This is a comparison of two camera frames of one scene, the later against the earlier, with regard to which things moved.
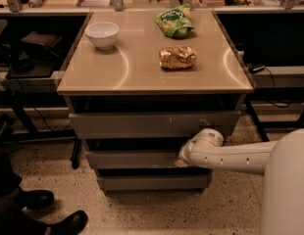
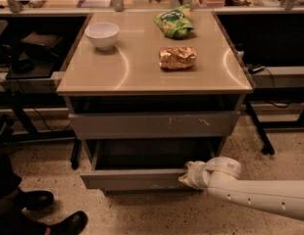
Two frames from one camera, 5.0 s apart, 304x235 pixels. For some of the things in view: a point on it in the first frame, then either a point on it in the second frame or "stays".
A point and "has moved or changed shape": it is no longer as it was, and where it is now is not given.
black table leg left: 76,153 stays
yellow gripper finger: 179,164 -> 184,179
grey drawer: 130,159 has moved or changed shape
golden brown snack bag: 177,58 stays
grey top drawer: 130,125 stays
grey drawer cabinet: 135,117 stays
